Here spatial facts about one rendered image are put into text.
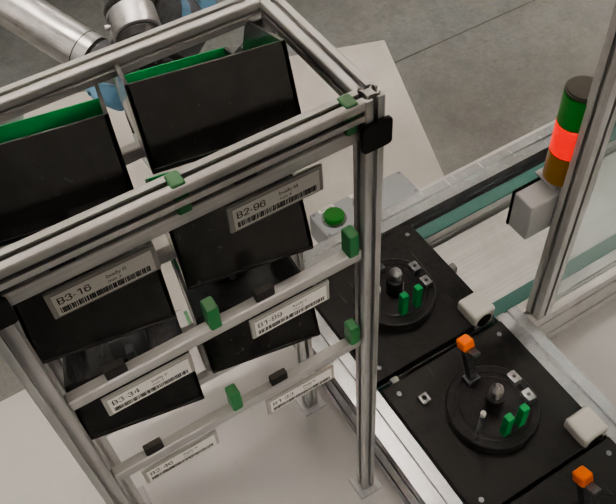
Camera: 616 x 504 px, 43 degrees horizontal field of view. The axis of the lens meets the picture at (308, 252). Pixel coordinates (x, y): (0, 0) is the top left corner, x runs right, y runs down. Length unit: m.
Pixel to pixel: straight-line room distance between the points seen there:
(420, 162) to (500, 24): 1.95
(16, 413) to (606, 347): 1.04
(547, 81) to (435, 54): 0.47
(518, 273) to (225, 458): 0.61
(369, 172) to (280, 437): 0.74
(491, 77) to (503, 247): 1.88
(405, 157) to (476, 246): 0.32
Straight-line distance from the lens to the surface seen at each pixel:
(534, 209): 1.13
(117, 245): 0.59
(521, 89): 3.27
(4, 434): 1.46
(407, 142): 1.75
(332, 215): 1.45
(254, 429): 1.34
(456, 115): 3.12
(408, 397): 1.24
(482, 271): 1.45
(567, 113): 1.05
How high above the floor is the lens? 2.06
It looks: 51 degrees down
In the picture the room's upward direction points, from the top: 5 degrees counter-clockwise
